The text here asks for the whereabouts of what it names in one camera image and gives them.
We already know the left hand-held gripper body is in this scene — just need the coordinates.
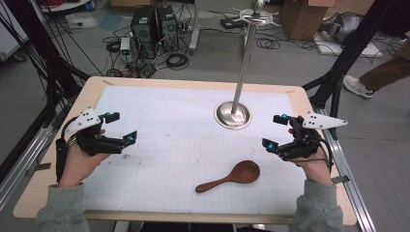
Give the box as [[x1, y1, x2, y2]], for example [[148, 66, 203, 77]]
[[65, 106, 125, 158]]

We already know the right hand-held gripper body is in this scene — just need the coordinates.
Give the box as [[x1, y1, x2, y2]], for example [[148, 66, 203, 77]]
[[278, 111, 349, 161]]

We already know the brown wooden spoon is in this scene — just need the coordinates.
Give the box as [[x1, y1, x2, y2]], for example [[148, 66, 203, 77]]
[[194, 159, 261, 194]]

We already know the metal hook stand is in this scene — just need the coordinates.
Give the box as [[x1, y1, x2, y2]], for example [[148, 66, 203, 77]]
[[214, 6, 281, 131]]

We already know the person's left hand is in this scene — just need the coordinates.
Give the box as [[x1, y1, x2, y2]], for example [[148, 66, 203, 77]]
[[58, 143, 110, 188]]

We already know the person's right hand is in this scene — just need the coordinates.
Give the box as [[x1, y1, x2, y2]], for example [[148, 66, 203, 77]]
[[291, 148, 334, 185]]

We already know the white grid mat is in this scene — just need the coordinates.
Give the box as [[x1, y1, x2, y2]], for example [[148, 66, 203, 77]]
[[69, 84, 318, 217]]

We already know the small white power box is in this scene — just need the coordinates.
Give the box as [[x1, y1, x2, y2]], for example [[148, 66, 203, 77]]
[[120, 37, 132, 62]]

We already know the large black computer tower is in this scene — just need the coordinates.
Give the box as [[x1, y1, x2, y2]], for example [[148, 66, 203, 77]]
[[130, 5, 159, 60]]

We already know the white flat board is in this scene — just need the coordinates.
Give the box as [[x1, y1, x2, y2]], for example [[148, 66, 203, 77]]
[[313, 32, 385, 59]]

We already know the large cardboard box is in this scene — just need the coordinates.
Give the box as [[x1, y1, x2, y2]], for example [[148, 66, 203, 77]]
[[279, 0, 337, 42]]

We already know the slim black computer tower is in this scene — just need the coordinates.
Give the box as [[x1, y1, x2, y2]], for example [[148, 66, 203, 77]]
[[157, 5, 179, 52]]

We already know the flat black device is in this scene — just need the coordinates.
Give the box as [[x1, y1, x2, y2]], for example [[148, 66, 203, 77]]
[[220, 17, 249, 31]]

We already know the grey bag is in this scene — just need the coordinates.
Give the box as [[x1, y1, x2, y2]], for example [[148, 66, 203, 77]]
[[318, 12, 364, 44]]

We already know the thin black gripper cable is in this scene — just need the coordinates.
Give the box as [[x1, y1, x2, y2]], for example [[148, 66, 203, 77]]
[[291, 138, 335, 172]]

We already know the thick black gripper cable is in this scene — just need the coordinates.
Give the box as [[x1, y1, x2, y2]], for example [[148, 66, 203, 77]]
[[55, 116, 78, 184]]

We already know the aluminium rail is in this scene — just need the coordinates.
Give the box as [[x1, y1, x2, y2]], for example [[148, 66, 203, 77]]
[[313, 105, 376, 232], [0, 105, 62, 211]]

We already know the coiled black cable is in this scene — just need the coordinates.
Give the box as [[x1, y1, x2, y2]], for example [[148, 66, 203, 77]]
[[165, 52, 190, 71]]

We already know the black frame post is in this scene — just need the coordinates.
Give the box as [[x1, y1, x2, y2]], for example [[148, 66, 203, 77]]
[[3, 0, 91, 127], [303, 0, 400, 109]]

